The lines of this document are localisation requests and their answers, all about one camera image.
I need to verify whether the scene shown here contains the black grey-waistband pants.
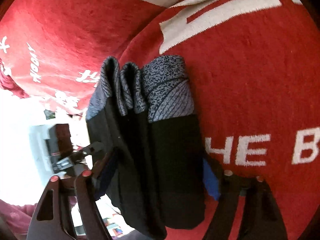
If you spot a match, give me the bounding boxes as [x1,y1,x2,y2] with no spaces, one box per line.
[86,55,205,239]

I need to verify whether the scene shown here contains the pink sleeve forearm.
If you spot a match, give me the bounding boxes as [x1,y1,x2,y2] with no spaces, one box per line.
[0,197,78,240]

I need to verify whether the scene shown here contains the red blanket with white characters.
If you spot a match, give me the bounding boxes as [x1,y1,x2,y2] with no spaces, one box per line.
[1,0,319,239]

